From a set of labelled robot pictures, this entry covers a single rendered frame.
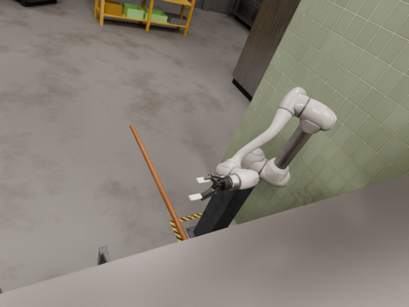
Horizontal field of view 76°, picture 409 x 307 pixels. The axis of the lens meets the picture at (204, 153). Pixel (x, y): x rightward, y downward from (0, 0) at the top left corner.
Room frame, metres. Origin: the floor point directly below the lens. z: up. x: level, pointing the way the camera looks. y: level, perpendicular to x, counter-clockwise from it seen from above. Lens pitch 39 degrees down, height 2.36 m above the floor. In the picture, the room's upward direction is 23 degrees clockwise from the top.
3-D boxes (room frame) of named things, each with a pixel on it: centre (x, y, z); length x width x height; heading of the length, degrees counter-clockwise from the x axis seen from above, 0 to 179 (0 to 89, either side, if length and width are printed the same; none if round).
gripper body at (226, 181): (1.02, -0.14, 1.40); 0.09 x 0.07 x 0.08; 133
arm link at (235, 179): (1.07, -0.20, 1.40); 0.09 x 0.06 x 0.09; 43
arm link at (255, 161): (1.65, -0.36, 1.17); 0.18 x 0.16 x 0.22; 77
